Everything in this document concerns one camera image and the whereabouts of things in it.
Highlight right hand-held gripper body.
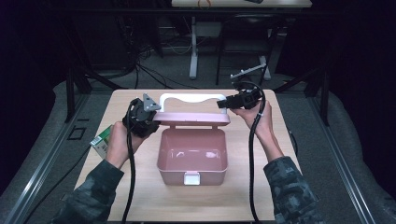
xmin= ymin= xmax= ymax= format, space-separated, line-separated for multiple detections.
xmin=230 ymin=63 xmax=267 ymax=110

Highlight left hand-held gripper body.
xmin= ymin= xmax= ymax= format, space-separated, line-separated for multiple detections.
xmin=121 ymin=92 xmax=163 ymax=138

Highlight green and white carton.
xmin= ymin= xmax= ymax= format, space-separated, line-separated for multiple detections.
xmin=90 ymin=124 xmax=114 ymax=160

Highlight pink plastic box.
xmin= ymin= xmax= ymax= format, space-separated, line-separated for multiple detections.
xmin=153 ymin=92 xmax=232 ymax=187

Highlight person's right hand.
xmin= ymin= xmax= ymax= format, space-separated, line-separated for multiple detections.
xmin=230 ymin=102 xmax=275 ymax=141

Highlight person's left hand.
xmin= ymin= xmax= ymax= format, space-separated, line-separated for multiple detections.
xmin=105 ymin=120 xmax=148 ymax=170

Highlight black chair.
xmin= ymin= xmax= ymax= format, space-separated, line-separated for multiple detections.
xmin=215 ymin=13 xmax=281 ymax=87

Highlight white-legged desk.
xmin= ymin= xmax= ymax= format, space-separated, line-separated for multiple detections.
xmin=171 ymin=0 xmax=313 ymax=81

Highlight black floor cables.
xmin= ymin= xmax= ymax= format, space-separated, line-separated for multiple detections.
xmin=134 ymin=60 xmax=200 ymax=91

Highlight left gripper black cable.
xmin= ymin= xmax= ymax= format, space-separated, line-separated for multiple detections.
xmin=120 ymin=97 xmax=138 ymax=224

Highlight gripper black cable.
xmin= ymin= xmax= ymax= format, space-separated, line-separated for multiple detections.
xmin=233 ymin=79 xmax=267 ymax=223
xmin=120 ymin=97 xmax=138 ymax=224

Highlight thin black cable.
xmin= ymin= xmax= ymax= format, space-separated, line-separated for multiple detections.
xmin=286 ymin=127 xmax=300 ymax=157
xmin=22 ymin=144 xmax=92 ymax=224

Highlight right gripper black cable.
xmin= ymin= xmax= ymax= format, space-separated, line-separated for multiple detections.
xmin=233 ymin=79 xmax=267 ymax=223

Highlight black frame stand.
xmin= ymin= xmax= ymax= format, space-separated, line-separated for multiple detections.
xmin=274 ymin=66 xmax=331 ymax=127
xmin=64 ymin=66 xmax=129 ymax=123

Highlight metal floor rail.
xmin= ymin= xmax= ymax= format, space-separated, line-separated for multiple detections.
xmin=3 ymin=92 xmax=92 ymax=224
xmin=307 ymin=92 xmax=377 ymax=224

